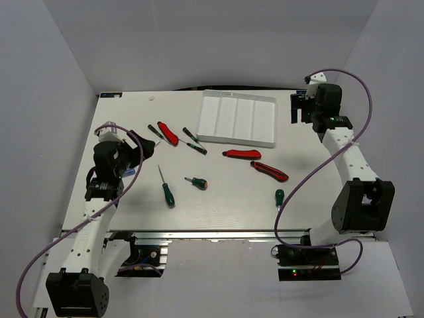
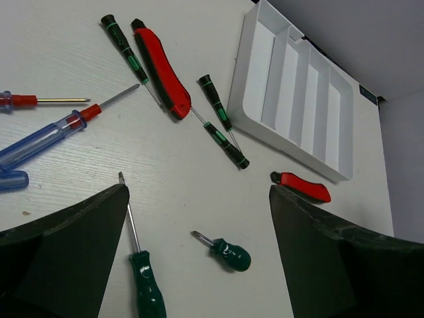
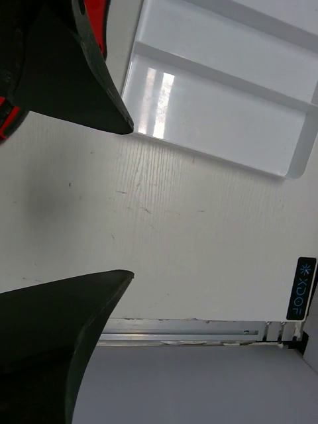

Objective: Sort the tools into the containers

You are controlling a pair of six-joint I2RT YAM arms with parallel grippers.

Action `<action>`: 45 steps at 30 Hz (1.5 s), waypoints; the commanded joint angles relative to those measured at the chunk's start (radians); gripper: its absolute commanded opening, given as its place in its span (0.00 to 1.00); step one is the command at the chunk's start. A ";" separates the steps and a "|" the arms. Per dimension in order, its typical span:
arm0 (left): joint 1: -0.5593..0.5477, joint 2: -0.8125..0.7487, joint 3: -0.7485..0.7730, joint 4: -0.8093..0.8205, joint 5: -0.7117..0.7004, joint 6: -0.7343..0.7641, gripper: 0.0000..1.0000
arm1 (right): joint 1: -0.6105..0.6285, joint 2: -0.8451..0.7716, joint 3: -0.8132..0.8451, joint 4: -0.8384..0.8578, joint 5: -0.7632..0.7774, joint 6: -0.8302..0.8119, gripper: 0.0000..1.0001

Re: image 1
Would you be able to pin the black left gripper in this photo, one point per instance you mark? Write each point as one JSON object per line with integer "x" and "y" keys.
{"x": 149, "y": 145}

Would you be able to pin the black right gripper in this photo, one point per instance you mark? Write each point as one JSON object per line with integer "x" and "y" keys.
{"x": 299, "y": 101}

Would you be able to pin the red curved utility knife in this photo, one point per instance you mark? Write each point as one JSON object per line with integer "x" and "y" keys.
{"x": 168, "y": 134}

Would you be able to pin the long green screwdriver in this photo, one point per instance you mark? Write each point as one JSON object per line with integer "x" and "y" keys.
{"x": 169, "y": 197}

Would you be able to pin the red black utility knife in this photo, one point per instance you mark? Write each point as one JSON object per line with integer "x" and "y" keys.
{"x": 270, "y": 171}

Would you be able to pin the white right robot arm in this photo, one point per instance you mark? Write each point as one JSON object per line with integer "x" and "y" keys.
{"x": 364, "y": 203}

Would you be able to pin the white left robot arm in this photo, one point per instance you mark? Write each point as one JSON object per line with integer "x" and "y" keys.
{"x": 237, "y": 196}

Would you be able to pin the small black precision screwdriver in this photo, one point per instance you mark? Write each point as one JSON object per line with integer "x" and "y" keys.
{"x": 151, "y": 128}

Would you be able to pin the black green precision screwdriver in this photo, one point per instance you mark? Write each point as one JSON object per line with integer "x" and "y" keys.
{"x": 189, "y": 134}

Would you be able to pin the black precision screwdriver lower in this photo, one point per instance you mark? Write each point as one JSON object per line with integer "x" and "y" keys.
{"x": 196, "y": 148}

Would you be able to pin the stubby green orange screwdriver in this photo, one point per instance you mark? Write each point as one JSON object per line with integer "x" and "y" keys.
{"x": 197, "y": 182}

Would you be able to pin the white compartment tray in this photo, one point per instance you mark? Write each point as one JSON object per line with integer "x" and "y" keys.
{"x": 238, "y": 118}

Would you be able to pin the blue table label left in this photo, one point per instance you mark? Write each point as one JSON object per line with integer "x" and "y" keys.
{"x": 111, "y": 95}

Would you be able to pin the blue handled screwdriver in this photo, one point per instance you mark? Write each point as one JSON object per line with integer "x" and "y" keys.
{"x": 129, "y": 172}

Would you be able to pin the aluminium rail frame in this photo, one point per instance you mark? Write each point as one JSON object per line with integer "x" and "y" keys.
{"x": 229, "y": 274}

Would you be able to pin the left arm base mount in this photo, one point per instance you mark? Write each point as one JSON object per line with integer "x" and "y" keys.
{"x": 147, "y": 255}

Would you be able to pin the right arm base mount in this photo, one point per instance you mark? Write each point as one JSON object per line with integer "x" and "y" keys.
{"x": 301, "y": 265}

